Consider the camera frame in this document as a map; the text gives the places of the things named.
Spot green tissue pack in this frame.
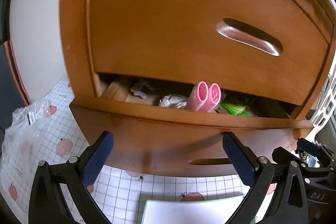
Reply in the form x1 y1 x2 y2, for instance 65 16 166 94
215 101 257 117

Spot wooden drawer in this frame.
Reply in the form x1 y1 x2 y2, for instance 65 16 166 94
70 76 313 177
89 0 334 105

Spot pink hair rollers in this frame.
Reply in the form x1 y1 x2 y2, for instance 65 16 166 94
185 81 222 113

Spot white plush toy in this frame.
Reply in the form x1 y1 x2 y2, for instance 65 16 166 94
158 94 188 109

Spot white shelf rack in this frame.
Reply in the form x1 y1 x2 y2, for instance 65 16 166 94
305 57 336 142

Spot white teal tray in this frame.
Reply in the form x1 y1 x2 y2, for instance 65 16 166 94
141 196 244 224

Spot clear plastic bag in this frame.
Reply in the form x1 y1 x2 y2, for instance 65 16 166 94
1 98 52 175

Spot wooden nightstand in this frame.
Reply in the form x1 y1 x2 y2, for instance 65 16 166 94
60 0 335 177

